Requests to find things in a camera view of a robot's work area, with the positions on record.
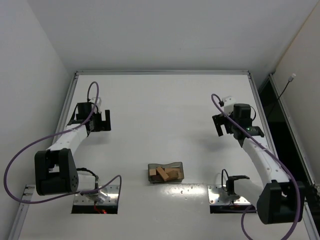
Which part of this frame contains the smoky transparent plastic bin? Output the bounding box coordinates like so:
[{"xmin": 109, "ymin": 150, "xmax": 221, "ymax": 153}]
[{"xmin": 147, "ymin": 161, "xmax": 185, "ymax": 184}]

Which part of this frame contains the long light wood block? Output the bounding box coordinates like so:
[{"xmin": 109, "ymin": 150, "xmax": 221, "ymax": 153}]
[{"xmin": 156, "ymin": 167, "xmax": 170, "ymax": 182}]

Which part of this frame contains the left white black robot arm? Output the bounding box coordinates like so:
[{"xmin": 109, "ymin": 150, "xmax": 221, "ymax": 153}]
[{"xmin": 34, "ymin": 102, "xmax": 112, "ymax": 196}]

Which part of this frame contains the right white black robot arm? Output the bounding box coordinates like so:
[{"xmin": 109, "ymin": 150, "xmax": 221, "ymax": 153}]
[{"xmin": 212, "ymin": 98, "xmax": 306, "ymax": 225}]

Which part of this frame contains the light wood cube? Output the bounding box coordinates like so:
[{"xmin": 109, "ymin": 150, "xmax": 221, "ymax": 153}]
[{"xmin": 149, "ymin": 169, "xmax": 157, "ymax": 177}]

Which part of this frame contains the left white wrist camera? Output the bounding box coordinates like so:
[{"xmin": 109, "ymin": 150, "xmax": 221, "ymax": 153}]
[{"xmin": 87, "ymin": 97, "xmax": 102, "ymax": 112}]

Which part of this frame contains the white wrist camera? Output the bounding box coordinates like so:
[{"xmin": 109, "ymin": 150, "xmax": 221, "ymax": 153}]
[
  {"xmin": 87, "ymin": 97, "xmax": 102, "ymax": 112},
  {"xmin": 219, "ymin": 96, "xmax": 237, "ymax": 115}
]

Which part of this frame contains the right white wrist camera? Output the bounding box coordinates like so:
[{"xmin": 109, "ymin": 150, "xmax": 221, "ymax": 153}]
[{"xmin": 219, "ymin": 96, "xmax": 237, "ymax": 115}]

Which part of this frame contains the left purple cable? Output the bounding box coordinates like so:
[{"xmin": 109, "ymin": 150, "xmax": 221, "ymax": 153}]
[{"xmin": 3, "ymin": 81, "xmax": 123, "ymax": 205}]

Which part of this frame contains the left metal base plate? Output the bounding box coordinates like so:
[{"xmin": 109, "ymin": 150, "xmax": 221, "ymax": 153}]
[{"xmin": 73, "ymin": 185, "xmax": 120, "ymax": 206}]

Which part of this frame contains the metal base plate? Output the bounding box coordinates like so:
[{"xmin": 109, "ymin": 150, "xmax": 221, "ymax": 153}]
[
  {"xmin": 73, "ymin": 185, "xmax": 120, "ymax": 206},
  {"xmin": 207, "ymin": 184, "xmax": 251, "ymax": 207}
]

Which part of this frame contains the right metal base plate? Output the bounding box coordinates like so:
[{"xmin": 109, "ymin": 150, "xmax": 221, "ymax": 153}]
[{"xmin": 207, "ymin": 184, "xmax": 251, "ymax": 207}]

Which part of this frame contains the black wall cable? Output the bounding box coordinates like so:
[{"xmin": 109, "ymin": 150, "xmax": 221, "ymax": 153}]
[{"xmin": 276, "ymin": 73, "xmax": 297, "ymax": 101}]

